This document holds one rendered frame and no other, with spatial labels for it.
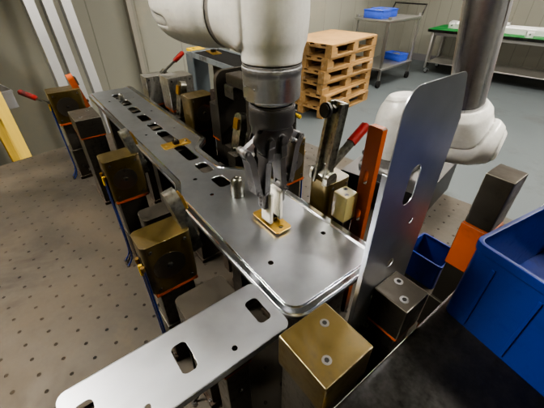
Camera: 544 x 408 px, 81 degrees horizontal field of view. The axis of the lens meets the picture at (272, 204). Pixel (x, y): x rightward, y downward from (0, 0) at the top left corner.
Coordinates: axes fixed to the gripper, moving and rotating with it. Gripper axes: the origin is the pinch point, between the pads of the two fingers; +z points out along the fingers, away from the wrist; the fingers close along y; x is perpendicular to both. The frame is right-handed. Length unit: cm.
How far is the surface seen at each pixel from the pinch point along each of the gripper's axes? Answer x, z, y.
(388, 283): 27.3, -3.2, 1.7
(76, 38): -237, -1, -13
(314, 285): 17.1, 4.7, 4.5
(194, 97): -60, -4, -14
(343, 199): 8.7, -1.3, -10.7
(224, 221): -6.3, 4.7, 7.5
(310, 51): -244, 33, -244
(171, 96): -76, 0, -12
